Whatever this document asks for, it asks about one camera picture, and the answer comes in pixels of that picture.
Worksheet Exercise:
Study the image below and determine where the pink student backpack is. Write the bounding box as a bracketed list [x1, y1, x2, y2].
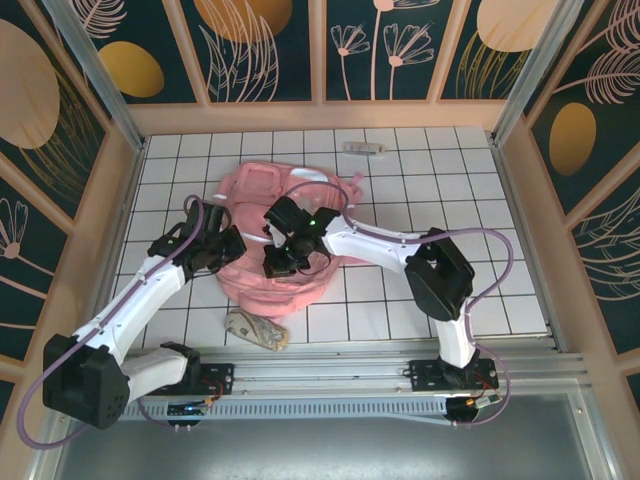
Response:
[212, 158, 366, 320]

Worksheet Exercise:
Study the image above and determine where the beige patterned pencil pouch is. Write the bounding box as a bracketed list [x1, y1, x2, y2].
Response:
[223, 308, 291, 353]

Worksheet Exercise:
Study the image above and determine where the small white oblong item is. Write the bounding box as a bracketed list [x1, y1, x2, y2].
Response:
[342, 141, 387, 158]

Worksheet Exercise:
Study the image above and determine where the green circuit board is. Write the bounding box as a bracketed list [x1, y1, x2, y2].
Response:
[166, 399, 211, 417]

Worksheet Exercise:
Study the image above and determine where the brushed metal panel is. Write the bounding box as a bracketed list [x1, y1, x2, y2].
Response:
[29, 392, 619, 480]

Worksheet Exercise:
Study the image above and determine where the aluminium side rail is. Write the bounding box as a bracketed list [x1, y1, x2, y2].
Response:
[79, 139, 150, 361]
[487, 130, 569, 351]

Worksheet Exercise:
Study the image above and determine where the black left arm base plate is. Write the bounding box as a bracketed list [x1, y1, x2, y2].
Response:
[197, 362, 236, 396]

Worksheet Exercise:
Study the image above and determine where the aluminium mounting rail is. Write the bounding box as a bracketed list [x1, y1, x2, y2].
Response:
[52, 344, 594, 399]

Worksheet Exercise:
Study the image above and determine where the grey slotted cable duct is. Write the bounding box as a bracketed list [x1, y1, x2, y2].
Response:
[122, 398, 454, 426]

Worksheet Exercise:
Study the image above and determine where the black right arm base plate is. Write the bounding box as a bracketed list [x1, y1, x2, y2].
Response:
[408, 358, 500, 394]

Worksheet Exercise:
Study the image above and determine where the aluminium frame post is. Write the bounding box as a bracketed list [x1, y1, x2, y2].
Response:
[492, 0, 599, 146]
[42, 0, 149, 151]

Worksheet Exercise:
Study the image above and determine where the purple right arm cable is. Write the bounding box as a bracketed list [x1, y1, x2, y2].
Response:
[282, 180, 516, 430]

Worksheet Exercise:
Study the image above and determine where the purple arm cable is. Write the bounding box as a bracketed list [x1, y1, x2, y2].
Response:
[18, 195, 214, 450]
[282, 180, 516, 430]

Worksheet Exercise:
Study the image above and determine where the black round cable mount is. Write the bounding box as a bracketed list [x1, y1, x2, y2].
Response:
[444, 394, 502, 424]

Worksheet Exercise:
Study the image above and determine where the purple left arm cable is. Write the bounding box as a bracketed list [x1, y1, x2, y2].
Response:
[18, 195, 214, 450]

